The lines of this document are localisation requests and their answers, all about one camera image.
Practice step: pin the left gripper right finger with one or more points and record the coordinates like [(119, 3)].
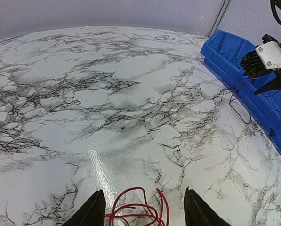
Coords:
[(198, 212)]

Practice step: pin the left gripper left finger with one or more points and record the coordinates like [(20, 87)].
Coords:
[(91, 213)]

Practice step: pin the middle blue storage bin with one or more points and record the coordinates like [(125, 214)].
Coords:
[(265, 107)]

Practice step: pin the far blue storage bin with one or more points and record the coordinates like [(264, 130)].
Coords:
[(223, 53)]

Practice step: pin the right aluminium corner post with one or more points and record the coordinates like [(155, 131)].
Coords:
[(224, 6)]

